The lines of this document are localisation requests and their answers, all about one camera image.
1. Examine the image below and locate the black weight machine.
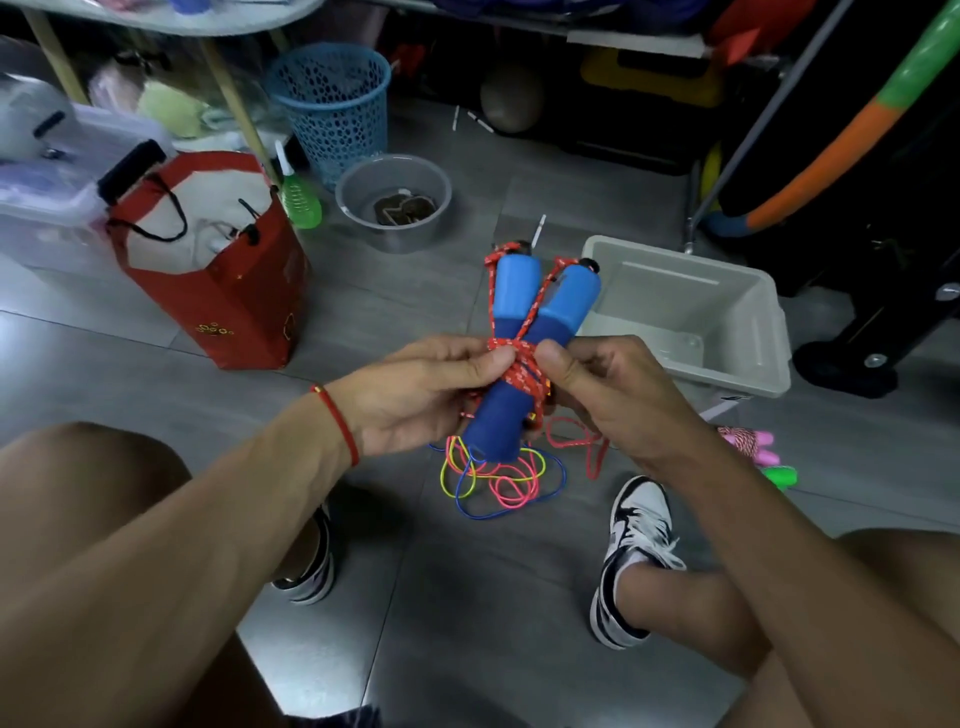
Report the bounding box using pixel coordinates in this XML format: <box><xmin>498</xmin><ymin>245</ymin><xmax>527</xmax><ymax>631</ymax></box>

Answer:
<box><xmin>719</xmin><ymin>0</ymin><xmax>960</xmax><ymax>399</ymax></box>

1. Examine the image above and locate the orange handle jump rope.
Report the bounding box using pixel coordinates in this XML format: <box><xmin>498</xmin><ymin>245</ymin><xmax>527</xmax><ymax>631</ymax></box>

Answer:
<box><xmin>438</xmin><ymin>442</ymin><xmax>547</xmax><ymax>502</ymax></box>

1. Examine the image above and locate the person's left hand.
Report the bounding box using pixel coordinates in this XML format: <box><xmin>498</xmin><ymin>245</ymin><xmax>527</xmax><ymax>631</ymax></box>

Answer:
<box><xmin>328</xmin><ymin>335</ymin><xmax>519</xmax><ymax>460</ymax></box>

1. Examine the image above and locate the orange red fabric bag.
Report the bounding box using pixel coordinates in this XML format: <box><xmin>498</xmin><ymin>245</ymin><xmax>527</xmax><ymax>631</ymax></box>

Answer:
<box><xmin>708</xmin><ymin>0</ymin><xmax>819</xmax><ymax>65</ymax></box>

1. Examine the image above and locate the person's left forearm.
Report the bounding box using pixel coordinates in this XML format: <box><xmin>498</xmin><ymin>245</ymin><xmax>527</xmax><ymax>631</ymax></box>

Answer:
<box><xmin>0</xmin><ymin>389</ymin><xmax>360</xmax><ymax>728</ymax></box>

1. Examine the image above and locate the white oval side table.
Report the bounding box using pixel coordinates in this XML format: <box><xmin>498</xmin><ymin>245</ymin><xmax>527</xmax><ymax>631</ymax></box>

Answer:
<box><xmin>0</xmin><ymin>0</ymin><xmax>328</xmax><ymax>181</ymax></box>

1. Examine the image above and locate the wound pink-handled rope bundle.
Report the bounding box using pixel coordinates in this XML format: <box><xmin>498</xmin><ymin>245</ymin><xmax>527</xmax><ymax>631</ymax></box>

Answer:
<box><xmin>717</xmin><ymin>425</ymin><xmax>781</xmax><ymax>468</ymax></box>

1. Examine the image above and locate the person's shoe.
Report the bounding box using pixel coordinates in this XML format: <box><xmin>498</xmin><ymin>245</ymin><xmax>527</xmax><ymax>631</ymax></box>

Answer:
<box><xmin>588</xmin><ymin>476</ymin><xmax>688</xmax><ymax>652</ymax></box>
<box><xmin>271</xmin><ymin>503</ymin><xmax>337</xmax><ymax>607</ymax></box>

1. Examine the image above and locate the green spray bottle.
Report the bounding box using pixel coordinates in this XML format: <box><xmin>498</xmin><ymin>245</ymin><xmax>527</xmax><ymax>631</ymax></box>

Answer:
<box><xmin>273</xmin><ymin>140</ymin><xmax>324</xmax><ymax>230</ymax></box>

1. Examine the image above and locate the white cable bundle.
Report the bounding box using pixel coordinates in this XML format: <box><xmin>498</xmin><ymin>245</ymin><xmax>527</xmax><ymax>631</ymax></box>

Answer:
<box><xmin>198</xmin><ymin>221</ymin><xmax>249</xmax><ymax>253</ymax></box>

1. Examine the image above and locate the brown tangled strap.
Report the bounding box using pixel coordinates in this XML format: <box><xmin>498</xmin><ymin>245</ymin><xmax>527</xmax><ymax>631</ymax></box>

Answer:
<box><xmin>372</xmin><ymin>191</ymin><xmax>439</xmax><ymax>226</ymax></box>

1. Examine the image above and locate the person's left shoe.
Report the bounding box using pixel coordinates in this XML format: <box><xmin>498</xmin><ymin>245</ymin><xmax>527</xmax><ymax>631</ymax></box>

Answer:
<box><xmin>271</xmin><ymin>503</ymin><xmax>337</xmax><ymax>607</ymax></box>

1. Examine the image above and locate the white VR headset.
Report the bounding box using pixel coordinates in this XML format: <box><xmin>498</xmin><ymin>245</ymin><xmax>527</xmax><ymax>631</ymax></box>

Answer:
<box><xmin>0</xmin><ymin>74</ymin><xmax>76</xmax><ymax>163</ymax></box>

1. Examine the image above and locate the person's left leg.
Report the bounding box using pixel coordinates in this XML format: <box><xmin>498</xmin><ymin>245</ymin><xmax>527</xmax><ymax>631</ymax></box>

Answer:
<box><xmin>0</xmin><ymin>422</ymin><xmax>324</xmax><ymax>728</ymax></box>

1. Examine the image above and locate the multicoloured hula hoop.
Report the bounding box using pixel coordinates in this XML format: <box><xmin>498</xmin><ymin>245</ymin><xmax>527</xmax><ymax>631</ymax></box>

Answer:
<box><xmin>704</xmin><ymin>0</ymin><xmax>960</xmax><ymax>239</ymax></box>

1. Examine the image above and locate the person's right leg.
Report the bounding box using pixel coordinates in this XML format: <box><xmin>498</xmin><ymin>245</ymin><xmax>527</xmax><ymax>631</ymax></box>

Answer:
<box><xmin>614</xmin><ymin>528</ymin><xmax>960</xmax><ymax>728</ymax></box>

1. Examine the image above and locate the person's leg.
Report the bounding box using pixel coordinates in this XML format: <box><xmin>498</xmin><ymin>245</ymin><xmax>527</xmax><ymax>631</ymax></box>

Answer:
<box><xmin>614</xmin><ymin>528</ymin><xmax>960</xmax><ymax>728</ymax></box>
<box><xmin>0</xmin><ymin>422</ymin><xmax>324</xmax><ymax>728</ymax></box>

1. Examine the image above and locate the person's right forearm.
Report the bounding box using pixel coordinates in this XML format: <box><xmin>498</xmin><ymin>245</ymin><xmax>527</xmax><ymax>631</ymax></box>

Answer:
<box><xmin>652</xmin><ymin>438</ymin><xmax>960</xmax><ymax>728</ymax></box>

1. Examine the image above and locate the yellow flat board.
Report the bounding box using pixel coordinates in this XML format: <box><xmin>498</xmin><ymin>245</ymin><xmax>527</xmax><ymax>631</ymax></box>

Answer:
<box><xmin>579</xmin><ymin>48</ymin><xmax>725</xmax><ymax>109</ymax></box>

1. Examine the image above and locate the clear plastic bag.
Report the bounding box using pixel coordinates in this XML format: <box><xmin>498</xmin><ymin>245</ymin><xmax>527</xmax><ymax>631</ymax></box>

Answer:
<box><xmin>88</xmin><ymin>59</ymin><xmax>294</xmax><ymax>151</ymax></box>

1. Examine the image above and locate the black rectangular pad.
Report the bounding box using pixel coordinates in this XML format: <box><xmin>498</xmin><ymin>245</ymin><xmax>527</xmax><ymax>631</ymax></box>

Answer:
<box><xmin>97</xmin><ymin>140</ymin><xmax>168</xmax><ymax>205</ymax></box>

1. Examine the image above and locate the grey plastic storage bin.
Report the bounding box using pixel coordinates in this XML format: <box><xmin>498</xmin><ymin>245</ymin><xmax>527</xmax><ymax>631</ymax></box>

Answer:
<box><xmin>577</xmin><ymin>234</ymin><xmax>793</xmax><ymax>421</ymax></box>

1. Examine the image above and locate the person's right hand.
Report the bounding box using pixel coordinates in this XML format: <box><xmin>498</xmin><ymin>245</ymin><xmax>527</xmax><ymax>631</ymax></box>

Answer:
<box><xmin>533</xmin><ymin>335</ymin><xmax>710</xmax><ymax>475</ymax></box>

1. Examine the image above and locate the grey plastic basin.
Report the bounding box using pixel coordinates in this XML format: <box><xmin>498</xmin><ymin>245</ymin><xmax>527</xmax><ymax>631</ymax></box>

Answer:
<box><xmin>335</xmin><ymin>153</ymin><xmax>454</xmax><ymax>254</ymax></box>

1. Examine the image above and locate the clear plastic storage bin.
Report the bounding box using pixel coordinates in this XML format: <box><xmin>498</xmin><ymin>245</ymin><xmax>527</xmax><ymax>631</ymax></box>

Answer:
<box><xmin>0</xmin><ymin>74</ymin><xmax>178</xmax><ymax>275</ymax></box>

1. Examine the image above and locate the red string bracelet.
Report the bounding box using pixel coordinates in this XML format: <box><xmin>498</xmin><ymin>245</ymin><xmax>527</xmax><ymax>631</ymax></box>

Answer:
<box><xmin>309</xmin><ymin>384</ymin><xmax>361</xmax><ymax>468</ymax></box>

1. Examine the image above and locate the red paper bag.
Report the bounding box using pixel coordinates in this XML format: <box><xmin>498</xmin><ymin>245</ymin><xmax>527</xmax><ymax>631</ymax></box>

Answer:
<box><xmin>104</xmin><ymin>151</ymin><xmax>313</xmax><ymax>372</ymax></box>

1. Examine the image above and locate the pile of jump ropes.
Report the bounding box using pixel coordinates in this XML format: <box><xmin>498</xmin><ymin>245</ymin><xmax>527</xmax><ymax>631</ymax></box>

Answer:
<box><xmin>428</xmin><ymin>434</ymin><xmax>569</xmax><ymax>521</ymax></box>

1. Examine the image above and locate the person's right shoe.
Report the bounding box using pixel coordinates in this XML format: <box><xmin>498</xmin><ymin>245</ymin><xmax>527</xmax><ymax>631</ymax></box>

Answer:
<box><xmin>588</xmin><ymin>476</ymin><xmax>688</xmax><ymax>652</ymax></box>

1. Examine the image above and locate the blue foam handle skipping rope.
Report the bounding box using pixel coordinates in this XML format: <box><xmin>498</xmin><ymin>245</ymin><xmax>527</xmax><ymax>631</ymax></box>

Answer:
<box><xmin>458</xmin><ymin>241</ymin><xmax>610</xmax><ymax>481</ymax></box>

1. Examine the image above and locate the brown ball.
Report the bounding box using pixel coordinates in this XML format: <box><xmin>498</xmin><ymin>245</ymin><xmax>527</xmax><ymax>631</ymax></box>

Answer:
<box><xmin>479</xmin><ymin>63</ymin><xmax>545</xmax><ymax>135</ymax></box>

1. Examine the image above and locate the blue mesh wastebasket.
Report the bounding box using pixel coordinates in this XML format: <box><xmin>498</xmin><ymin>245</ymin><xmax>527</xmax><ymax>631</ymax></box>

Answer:
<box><xmin>263</xmin><ymin>42</ymin><xmax>393</xmax><ymax>189</ymax></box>

